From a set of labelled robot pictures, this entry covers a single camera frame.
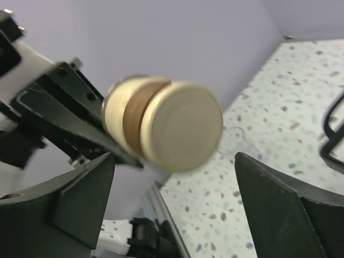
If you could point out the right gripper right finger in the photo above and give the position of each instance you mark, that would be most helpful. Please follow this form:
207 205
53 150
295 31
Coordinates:
288 217

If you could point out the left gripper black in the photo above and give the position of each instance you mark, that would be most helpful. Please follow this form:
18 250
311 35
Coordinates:
44 101

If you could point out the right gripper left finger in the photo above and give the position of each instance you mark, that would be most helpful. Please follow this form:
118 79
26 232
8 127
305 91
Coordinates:
61 217

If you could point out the clear glass front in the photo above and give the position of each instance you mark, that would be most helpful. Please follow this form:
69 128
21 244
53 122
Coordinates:
234 139

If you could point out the cream cup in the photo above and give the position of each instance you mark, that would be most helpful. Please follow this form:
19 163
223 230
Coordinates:
174 125

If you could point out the black wire dish rack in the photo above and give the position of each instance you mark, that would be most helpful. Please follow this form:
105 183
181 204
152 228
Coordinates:
334 138

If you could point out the aluminium mounting rail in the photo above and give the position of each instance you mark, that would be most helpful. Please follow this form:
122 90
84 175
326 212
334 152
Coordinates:
154 207

